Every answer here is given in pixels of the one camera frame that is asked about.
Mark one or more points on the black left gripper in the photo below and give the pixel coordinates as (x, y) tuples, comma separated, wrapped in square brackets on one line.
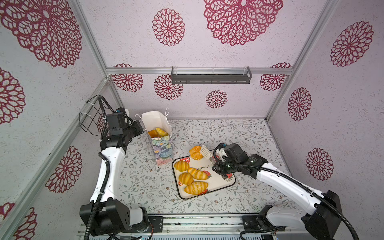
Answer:
[(138, 127)]

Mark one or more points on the cream slotted tongs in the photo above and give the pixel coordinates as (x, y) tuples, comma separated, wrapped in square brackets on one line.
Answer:
[(207, 154)]

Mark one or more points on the black wire basket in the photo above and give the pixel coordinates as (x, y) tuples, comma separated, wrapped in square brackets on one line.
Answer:
[(94, 121)]

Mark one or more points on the round yellow bun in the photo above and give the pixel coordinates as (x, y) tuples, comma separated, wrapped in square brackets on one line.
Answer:
[(181, 166), (185, 179)]

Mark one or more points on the white strawberry tray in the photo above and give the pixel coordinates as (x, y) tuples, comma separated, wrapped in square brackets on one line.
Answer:
[(216, 182)]

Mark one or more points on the orange croissant bread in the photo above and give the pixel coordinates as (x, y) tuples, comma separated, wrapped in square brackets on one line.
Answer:
[(195, 153)]

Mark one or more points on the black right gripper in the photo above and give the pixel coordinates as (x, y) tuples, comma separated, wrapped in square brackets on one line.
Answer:
[(218, 170)]

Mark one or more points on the striped roll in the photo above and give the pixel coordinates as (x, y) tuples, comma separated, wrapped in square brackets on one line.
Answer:
[(197, 174)]

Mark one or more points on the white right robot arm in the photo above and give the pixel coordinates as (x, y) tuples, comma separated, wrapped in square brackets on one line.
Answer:
[(320, 213)]

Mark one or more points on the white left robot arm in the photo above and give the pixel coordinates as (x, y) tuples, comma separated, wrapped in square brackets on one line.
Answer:
[(105, 214)]

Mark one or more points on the long braided bread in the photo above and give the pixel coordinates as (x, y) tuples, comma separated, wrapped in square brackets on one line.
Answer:
[(154, 134)]

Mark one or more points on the floral paper bag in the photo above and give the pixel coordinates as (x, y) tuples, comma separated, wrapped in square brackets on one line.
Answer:
[(162, 146)]

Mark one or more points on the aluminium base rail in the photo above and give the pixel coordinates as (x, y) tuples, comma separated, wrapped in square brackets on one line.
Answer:
[(208, 227)]

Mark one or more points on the striped croissant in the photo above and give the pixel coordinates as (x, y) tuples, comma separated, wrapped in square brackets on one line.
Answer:
[(161, 133)]

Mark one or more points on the large oval striped loaf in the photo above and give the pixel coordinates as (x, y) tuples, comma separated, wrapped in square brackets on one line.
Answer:
[(196, 188)]

